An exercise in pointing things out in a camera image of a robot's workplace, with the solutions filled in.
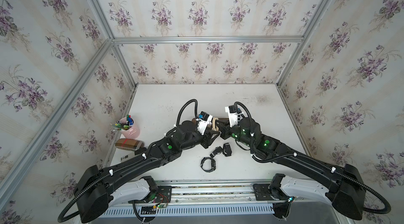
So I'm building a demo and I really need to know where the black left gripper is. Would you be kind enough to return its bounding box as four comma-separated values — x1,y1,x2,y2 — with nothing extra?
180,126,221,152

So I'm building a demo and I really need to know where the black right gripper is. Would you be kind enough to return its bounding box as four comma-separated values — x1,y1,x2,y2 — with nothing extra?
215,118,256,150

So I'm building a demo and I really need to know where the brown wooden watch stand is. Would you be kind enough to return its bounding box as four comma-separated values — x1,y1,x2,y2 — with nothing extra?
191,117,229,124

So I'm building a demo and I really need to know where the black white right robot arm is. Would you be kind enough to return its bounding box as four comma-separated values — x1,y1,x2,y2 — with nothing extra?
215,118,366,220

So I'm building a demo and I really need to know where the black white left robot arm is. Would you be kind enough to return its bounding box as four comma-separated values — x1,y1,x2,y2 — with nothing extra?
68,121,221,224

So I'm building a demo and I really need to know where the black square digital watch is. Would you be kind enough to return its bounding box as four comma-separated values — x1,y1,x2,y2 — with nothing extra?
223,143,232,157

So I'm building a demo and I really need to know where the brown plaid case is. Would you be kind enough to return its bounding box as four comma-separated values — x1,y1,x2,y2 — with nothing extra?
115,138,145,151

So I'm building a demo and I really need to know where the pink pen cup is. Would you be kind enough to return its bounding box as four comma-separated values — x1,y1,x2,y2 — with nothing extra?
111,115,140,140

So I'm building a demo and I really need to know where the white grey stapler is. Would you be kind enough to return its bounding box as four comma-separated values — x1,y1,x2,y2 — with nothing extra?
121,152,137,163

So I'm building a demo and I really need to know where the dark grey strap watch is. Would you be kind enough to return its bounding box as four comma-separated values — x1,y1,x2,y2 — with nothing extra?
210,146,223,158

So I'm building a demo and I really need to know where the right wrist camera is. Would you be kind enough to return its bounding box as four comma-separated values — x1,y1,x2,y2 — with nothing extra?
225,105,243,127

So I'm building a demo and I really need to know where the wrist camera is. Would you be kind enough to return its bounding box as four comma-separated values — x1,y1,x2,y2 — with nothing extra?
225,105,243,127
196,111,213,135

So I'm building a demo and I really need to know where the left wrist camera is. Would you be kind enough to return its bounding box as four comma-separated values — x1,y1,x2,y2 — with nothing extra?
196,111,213,135

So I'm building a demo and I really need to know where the black round bracelet watch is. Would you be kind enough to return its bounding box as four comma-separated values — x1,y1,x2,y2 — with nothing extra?
200,157,217,173

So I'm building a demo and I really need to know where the aluminium mounting rail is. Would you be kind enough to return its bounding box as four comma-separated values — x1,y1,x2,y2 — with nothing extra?
80,179,294,207

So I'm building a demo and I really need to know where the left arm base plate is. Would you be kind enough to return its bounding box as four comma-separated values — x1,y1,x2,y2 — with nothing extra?
129,186,173,205

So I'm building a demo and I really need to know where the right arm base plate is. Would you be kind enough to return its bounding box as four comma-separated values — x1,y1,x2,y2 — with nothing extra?
252,184,278,201

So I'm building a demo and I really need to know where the slotted white cable duct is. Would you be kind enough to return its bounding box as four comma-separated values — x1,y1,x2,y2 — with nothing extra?
101,203,275,218

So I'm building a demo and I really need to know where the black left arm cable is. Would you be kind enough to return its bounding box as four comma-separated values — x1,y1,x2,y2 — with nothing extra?
57,99,198,223

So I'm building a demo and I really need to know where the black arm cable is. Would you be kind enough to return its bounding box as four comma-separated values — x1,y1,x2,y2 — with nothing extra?
57,99,198,223
233,101,392,215

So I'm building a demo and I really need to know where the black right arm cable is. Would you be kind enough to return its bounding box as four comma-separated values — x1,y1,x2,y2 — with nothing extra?
233,101,392,215

